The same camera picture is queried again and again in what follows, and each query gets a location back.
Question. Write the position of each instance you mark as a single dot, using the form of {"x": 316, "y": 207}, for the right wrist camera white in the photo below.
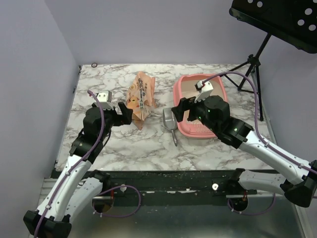
{"x": 204, "y": 88}

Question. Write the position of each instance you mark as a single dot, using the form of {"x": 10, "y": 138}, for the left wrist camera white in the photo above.
{"x": 104, "y": 98}

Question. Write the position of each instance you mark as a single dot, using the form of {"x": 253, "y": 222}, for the black music stand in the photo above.
{"x": 293, "y": 21}

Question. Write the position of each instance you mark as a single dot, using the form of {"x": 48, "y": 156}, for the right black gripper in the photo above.
{"x": 188, "y": 109}

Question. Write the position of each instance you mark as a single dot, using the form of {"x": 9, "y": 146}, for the silver metal scoop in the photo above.
{"x": 170, "y": 123}

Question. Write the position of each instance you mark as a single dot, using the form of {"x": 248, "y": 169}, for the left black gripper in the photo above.
{"x": 127, "y": 114}

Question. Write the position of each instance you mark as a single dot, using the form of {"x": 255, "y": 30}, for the black table front rail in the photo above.
{"x": 168, "y": 188}

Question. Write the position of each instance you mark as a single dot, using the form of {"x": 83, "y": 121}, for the pink litter box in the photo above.
{"x": 185, "y": 87}

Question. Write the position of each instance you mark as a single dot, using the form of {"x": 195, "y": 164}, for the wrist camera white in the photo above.
{"x": 104, "y": 98}
{"x": 204, "y": 88}

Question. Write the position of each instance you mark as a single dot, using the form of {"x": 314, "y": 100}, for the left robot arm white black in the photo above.
{"x": 54, "y": 216}

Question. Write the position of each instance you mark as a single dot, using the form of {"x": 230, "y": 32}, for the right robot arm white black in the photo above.
{"x": 296, "y": 178}

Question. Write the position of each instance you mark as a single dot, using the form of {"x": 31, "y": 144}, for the orange cat litter bag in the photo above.
{"x": 140, "y": 98}

